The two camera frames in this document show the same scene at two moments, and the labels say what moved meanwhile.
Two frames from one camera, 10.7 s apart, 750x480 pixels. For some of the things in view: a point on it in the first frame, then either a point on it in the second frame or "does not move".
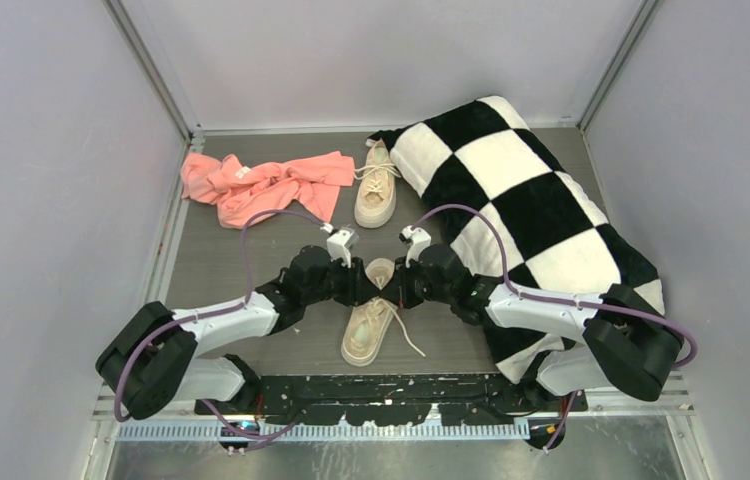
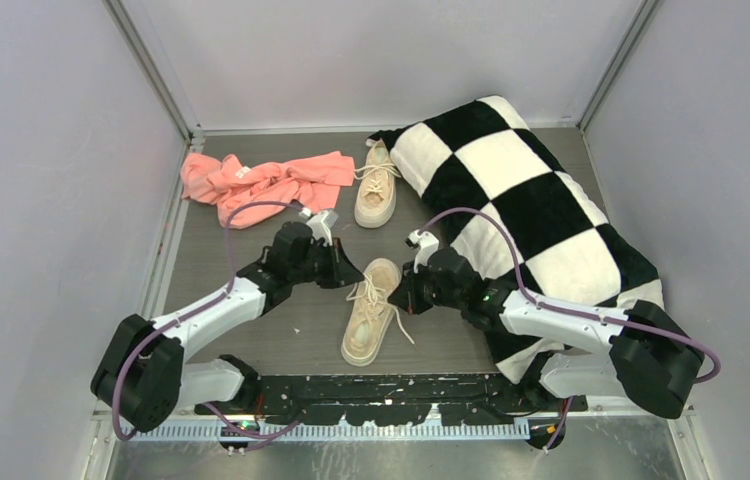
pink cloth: x=240 y=193 does not move
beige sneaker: x=376 y=195 does not move
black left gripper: x=358 y=286 to x=341 y=269
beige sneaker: x=371 y=322 does not move
